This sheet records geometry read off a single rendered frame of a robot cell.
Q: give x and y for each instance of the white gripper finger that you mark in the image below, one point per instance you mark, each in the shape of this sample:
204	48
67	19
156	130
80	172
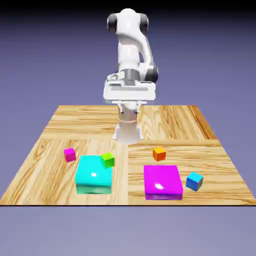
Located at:
136	108
121	108

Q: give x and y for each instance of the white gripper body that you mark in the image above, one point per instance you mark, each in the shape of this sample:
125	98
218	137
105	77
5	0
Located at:
130	92

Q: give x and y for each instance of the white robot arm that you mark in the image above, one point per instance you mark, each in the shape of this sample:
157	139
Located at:
128	40

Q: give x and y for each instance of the small orange cube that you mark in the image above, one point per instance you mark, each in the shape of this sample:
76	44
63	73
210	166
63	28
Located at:
159	154

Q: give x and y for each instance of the small green cube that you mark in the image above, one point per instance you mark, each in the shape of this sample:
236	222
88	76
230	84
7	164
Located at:
108	160

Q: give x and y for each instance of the small magenta cube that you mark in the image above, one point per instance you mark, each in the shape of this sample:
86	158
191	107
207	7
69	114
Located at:
69	154

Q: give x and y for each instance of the small blue cube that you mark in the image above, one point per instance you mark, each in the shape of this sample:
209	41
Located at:
194	181

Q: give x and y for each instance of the large cyan box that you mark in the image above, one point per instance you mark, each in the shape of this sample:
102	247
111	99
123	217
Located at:
93	174

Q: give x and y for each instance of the large magenta box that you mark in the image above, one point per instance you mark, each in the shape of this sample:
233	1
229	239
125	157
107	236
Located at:
162	180

